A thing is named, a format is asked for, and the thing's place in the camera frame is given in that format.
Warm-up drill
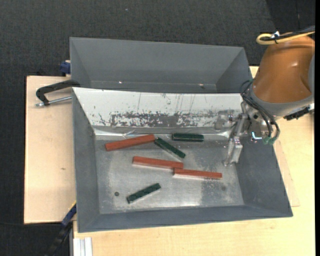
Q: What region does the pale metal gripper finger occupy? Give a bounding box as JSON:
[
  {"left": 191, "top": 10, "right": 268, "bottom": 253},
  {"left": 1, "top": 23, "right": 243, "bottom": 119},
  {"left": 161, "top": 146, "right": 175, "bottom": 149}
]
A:
[
  {"left": 230, "top": 137, "right": 244, "bottom": 166},
  {"left": 222, "top": 136, "right": 236, "bottom": 167}
]

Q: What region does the red-brown flat block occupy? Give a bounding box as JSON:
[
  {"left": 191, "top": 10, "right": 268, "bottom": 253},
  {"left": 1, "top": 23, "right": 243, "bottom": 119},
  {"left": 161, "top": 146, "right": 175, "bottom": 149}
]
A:
[
  {"left": 104, "top": 133, "right": 157, "bottom": 152},
  {"left": 131, "top": 155, "right": 185, "bottom": 172},
  {"left": 172, "top": 167, "right": 223, "bottom": 181}
]

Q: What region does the dark green flat block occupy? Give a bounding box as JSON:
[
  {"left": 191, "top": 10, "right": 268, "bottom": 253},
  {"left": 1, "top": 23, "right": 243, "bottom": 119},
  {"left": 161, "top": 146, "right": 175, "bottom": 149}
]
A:
[
  {"left": 171, "top": 132, "right": 205, "bottom": 143},
  {"left": 125, "top": 182, "right": 162, "bottom": 205},
  {"left": 153, "top": 137, "right": 187, "bottom": 159}
]

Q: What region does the grey metal bin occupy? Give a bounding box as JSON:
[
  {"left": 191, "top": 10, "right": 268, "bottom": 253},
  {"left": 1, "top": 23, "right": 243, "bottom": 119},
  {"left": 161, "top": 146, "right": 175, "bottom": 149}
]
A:
[{"left": 68, "top": 36, "right": 294, "bottom": 234}]

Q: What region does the black cylinder on white bracket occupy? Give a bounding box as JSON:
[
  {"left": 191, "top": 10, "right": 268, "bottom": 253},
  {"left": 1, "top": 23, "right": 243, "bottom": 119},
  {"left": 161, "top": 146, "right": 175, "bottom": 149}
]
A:
[{"left": 283, "top": 104, "right": 315, "bottom": 122}]

